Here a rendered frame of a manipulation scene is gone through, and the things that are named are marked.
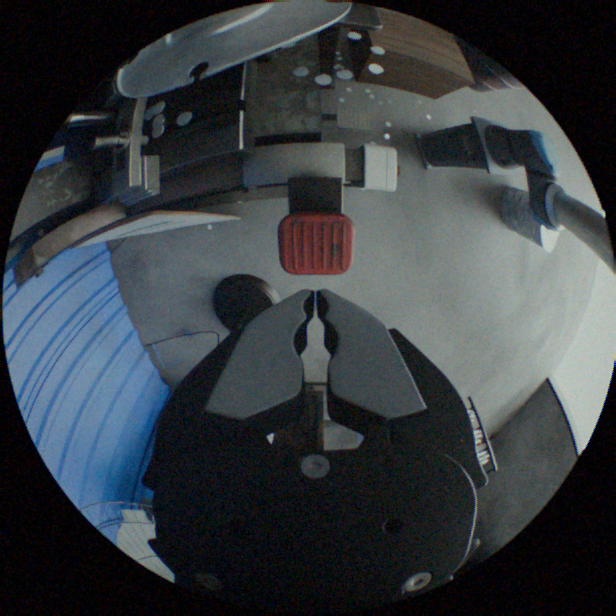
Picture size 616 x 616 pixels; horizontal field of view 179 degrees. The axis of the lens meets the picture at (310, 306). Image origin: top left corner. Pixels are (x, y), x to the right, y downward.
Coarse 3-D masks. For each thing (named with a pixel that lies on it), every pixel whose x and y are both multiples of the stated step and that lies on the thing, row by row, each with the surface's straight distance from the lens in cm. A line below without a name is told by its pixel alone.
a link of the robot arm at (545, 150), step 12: (516, 132) 68; (528, 132) 66; (540, 132) 66; (516, 144) 67; (528, 144) 64; (540, 144) 62; (552, 144) 70; (516, 156) 68; (528, 156) 64; (540, 156) 62; (552, 156) 65; (528, 168) 65; (540, 168) 63; (552, 168) 63
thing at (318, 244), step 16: (288, 224) 20; (304, 224) 20; (320, 224) 20; (336, 224) 20; (352, 224) 20; (288, 240) 20; (304, 240) 20; (320, 240) 20; (336, 240) 20; (352, 240) 20; (288, 256) 20; (304, 256) 20; (320, 256) 20; (336, 256) 20; (352, 256) 21; (288, 272) 21; (304, 272) 21; (320, 272) 21; (336, 272) 21
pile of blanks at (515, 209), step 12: (504, 192) 144; (516, 192) 140; (528, 192) 140; (504, 204) 140; (516, 204) 134; (528, 204) 130; (504, 216) 142; (516, 216) 134; (528, 216) 129; (516, 228) 138; (528, 228) 129; (540, 240) 127
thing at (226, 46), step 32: (288, 0) 32; (320, 0) 32; (192, 32) 31; (224, 32) 28; (256, 32) 26; (288, 32) 25; (128, 64) 39; (160, 64) 30; (192, 64) 26; (224, 64) 23; (128, 96) 30
